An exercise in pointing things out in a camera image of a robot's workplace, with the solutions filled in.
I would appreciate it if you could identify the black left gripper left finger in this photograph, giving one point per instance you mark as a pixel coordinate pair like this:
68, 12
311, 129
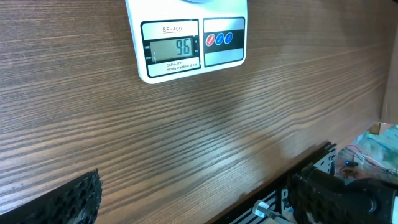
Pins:
77, 201

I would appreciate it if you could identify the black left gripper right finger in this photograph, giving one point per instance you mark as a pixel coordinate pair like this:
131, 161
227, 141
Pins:
318, 197

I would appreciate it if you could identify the white digital kitchen scale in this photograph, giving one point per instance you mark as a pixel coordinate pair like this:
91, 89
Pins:
181, 38

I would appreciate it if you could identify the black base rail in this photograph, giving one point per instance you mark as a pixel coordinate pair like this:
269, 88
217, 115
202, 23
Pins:
275, 194

